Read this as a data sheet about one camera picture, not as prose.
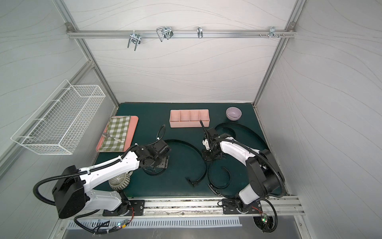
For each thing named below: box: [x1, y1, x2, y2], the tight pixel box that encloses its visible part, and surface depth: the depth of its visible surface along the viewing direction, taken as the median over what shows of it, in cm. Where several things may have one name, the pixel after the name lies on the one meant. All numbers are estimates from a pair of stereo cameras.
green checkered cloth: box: [99, 116, 131, 152], surface depth 103 cm
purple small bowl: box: [225, 106, 243, 121], surface depth 112 cm
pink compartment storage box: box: [169, 109, 211, 128], surface depth 113 cm
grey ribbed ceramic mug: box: [108, 170, 134, 191], surface depth 77 cm
